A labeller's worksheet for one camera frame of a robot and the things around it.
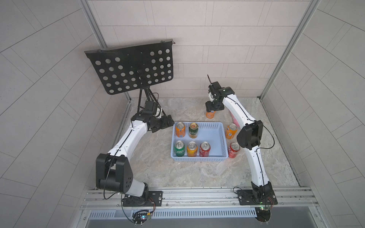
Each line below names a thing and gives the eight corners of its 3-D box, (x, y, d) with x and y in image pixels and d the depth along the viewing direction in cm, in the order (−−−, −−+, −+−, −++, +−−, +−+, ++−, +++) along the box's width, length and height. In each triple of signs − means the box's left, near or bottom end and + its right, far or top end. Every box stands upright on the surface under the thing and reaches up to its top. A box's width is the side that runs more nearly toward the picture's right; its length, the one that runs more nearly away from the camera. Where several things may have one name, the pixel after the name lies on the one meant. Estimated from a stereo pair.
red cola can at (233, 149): (226, 158, 87) (230, 151, 79) (225, 149, 91) (228, 141, 82) (236, 158, 87) (241, 151, 79) (234, 149, 91) (238, 141, 83)
